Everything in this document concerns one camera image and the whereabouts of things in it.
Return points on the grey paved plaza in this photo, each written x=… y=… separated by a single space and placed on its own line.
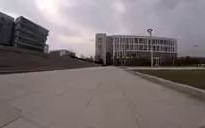
x=100 y=96

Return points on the white glass-fronted building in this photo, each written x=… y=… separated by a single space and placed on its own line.
x=136 y=50

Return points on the low distant building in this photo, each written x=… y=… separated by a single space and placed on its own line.
x=62 y=52

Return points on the pale stone kerb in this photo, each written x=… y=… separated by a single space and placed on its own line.
x=170 y=85

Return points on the wide dark stone steps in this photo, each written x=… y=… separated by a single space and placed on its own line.
x=26 y=61

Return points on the dark grass lawn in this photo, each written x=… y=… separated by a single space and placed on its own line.
x=186 y=77

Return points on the dark glass building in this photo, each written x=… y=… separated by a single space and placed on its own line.
x=20 y=33

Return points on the dark hedge row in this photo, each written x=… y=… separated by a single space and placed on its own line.
x=195 y=61

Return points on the tall lamp post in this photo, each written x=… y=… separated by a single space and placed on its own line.
x=151 y=46

